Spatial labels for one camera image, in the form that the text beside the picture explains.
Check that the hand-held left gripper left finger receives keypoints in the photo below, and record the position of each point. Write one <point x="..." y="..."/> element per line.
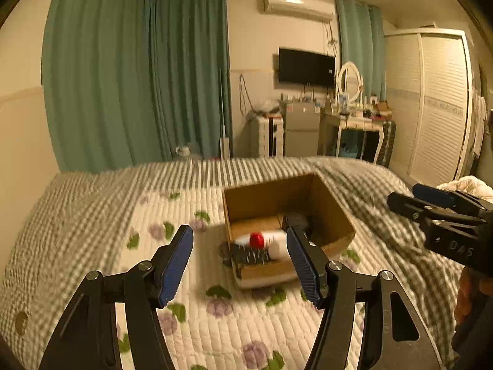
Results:
<point x="177" y="266"/>

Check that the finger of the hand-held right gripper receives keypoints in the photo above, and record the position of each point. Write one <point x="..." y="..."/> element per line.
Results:
<point x="433" y="194"/>
<point x="408" y="205"/>

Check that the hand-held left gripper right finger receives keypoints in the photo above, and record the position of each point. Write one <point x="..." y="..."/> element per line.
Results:
<point x="302" y="268"/>

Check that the white cylindrical bottle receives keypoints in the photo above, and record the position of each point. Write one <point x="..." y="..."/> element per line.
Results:
<point x="275" y="248"/>

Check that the dark grey item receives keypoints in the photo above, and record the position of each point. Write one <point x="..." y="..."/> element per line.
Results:
<point x="294" y="221"/>

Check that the small red round item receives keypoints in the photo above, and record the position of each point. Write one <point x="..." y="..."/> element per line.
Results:
<point x="257" y="240"/>

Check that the cardboard box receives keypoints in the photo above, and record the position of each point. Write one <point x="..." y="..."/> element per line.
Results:
<point x="265" y="200"/>

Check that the person's right hand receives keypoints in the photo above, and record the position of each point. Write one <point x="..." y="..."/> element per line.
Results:
<point x="466" y="296"/>

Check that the cream quilted cloth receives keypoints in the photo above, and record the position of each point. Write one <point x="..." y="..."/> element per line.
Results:
<point x="468" y="185"/>

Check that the dark striped suitcase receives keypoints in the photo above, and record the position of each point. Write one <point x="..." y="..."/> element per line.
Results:
<point x="386" y="144"/>

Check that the white floral quilted blanket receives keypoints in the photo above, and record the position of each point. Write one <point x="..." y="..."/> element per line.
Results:
<point x="208" y="327"/>

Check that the white hanging towels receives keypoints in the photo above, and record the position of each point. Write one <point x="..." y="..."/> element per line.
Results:
<point x="478" y="123"/>

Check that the white louvred wardrobe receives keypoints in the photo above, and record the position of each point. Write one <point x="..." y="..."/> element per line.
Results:
<point x="431" y="104"/>

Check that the white dressing table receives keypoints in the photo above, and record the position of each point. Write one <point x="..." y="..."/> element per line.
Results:
<point x="352" y="123"/>

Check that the row of small cosmetic items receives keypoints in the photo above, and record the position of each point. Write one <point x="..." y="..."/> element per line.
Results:
<point x="362" y="108"/>

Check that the pale jug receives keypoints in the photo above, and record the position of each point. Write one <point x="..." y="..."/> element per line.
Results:
<point x="183" y="152"/>

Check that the silver small fridge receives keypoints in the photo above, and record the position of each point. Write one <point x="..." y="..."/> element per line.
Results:
<point x="302" y="131"/>

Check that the white suitcase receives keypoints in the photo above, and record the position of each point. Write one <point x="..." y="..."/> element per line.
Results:
<point x="262" y="137"/>

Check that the white oval mirror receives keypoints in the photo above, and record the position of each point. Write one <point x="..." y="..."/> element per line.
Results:
<point x="349" y="81"/>

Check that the clear plastic bag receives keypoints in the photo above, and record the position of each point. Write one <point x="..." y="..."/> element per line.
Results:
<point x="267" y="106"/>

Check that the pale green curtain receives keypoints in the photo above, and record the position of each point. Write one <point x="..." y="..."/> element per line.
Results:
<point x="358" y="42"/>

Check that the narrow green curtain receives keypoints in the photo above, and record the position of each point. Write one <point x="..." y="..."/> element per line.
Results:
<point x="188" y="69"/>

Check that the wide green curtain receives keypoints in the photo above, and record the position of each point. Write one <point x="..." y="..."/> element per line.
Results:
<point x="100" y="69"/>

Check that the white air conditioner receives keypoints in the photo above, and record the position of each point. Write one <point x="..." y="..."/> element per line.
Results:
<point x="298" y="5"/>

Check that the black wall television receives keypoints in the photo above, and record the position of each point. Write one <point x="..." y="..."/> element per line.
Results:
<point x="306" y="67"/>

